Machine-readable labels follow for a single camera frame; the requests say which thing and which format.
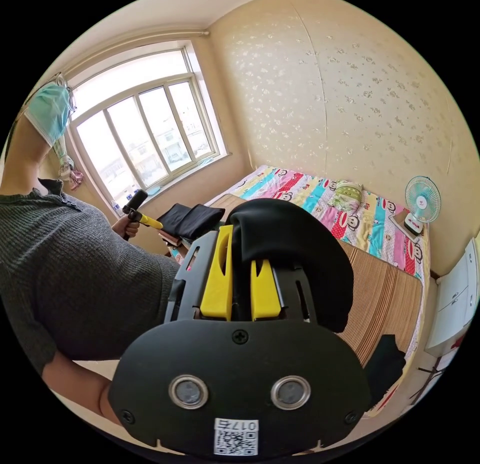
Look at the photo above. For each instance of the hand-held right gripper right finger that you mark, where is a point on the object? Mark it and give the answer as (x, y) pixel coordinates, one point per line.
(264, 295)

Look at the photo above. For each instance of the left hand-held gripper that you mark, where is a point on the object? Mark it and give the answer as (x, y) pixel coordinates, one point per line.
(131, 212)

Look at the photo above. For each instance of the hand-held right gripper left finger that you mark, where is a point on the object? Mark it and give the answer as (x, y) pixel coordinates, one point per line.
(216, 284)

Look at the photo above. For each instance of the black long pants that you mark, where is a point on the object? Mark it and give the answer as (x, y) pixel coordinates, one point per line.
(292, 239)

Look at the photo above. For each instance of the person's right forearm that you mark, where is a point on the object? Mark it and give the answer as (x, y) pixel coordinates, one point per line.
(75, 389)

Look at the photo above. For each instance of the person's left hand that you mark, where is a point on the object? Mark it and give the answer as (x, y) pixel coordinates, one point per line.
(125, 227)

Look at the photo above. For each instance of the pile of clothes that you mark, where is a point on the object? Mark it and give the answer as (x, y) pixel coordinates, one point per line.
(195, 220)

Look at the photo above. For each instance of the window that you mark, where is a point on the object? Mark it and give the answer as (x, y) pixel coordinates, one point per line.
(150, 134)

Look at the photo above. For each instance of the person's body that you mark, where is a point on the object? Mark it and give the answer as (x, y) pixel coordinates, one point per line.
(75, 265)

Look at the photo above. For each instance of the floral curtain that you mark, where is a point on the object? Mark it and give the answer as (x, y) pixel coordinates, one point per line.
(66, 162)

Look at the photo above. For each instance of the bed with mat and printed sheet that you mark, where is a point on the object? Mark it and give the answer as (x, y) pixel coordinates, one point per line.
(378, 295)

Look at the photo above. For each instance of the green floral pillow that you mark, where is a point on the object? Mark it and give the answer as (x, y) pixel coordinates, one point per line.
(348, 194)

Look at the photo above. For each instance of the teal table fan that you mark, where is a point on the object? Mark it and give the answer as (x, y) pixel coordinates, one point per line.
(420, 203)

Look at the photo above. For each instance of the white cupboard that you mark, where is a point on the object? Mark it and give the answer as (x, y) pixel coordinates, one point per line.
(453, 295)

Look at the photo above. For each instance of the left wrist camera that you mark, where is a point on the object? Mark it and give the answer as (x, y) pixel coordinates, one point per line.
(138, 198)

